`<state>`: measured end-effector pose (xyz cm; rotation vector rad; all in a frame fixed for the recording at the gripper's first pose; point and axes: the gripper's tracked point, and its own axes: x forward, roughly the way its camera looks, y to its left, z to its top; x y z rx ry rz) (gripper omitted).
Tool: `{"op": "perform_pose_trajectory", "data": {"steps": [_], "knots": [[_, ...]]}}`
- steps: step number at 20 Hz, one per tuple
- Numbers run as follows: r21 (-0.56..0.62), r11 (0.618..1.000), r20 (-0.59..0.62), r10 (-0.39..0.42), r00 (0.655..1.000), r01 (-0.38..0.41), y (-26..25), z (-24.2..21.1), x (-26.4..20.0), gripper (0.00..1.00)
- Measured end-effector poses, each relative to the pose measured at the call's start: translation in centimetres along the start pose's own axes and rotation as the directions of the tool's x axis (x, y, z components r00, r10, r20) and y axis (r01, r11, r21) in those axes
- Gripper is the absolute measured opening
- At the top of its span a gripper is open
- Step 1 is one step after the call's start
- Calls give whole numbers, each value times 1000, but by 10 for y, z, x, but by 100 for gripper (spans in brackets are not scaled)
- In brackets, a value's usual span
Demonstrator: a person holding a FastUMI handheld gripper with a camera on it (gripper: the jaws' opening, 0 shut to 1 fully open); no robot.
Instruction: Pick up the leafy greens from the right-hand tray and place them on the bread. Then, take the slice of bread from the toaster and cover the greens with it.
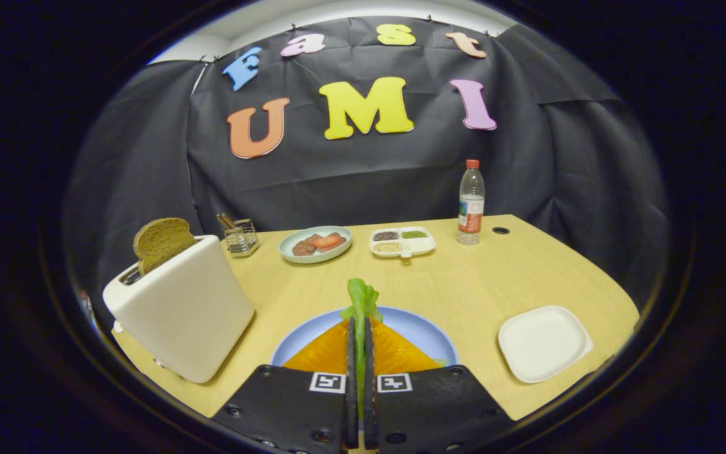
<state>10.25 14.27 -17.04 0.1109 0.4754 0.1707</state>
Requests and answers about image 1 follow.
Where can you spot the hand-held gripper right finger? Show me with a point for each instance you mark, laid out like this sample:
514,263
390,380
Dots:
369,378

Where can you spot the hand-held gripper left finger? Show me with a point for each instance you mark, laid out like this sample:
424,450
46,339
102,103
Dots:
351,378

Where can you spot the green lettuce leaf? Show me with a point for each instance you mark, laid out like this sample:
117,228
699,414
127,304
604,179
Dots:
360,299

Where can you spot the brown toast slice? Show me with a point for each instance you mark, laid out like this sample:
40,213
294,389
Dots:
162,243

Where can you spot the blue round plate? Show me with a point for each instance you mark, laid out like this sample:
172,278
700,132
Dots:
416,331

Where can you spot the brown meat slices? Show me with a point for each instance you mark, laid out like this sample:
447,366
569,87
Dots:
304,248

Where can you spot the red tomato slice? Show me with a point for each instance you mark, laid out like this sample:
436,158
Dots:
326,241

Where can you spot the pale green round plate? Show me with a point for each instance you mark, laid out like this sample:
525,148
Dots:
287,251

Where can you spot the white divided condiment tray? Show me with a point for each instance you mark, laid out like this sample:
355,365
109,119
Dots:
423,246

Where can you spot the white square plate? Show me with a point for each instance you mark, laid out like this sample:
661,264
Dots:
542,343

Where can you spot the white toaster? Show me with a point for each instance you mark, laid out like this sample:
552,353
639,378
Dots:
180,315

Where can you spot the clear plastic water bottle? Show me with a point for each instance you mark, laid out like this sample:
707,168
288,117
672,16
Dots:
471,208

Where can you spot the black backdrop cloth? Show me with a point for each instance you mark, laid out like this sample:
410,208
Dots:
369,170

